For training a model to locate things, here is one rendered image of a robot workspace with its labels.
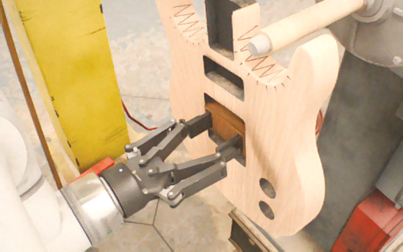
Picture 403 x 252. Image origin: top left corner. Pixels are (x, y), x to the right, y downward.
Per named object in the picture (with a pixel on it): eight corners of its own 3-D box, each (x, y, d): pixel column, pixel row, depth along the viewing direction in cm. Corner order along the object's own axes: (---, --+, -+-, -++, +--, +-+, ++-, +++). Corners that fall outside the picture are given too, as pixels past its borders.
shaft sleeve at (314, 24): (343, 5, 56) (345, -15, 54) (361, 13, 54) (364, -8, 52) (255, 50, 49) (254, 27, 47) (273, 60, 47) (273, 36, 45)
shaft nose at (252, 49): (257, 47, 49) (256, 31, 47) (270, 55, 47) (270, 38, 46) (245, 54, 48) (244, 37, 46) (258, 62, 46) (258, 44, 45)
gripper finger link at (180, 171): (145, 168, 57) (147, 175, 56) (220, 147, 59) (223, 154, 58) (150, 185, 59) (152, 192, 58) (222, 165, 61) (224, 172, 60)
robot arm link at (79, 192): (99, 257, 54) (134, 235, 56) (78, 219, 48) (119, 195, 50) (73, 216, 59) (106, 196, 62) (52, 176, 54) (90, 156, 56)
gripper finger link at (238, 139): (214, 147, 59) (218, 150, 59) (250, 126, 62) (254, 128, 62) (216, 161, 61) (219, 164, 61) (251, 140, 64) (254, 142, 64)
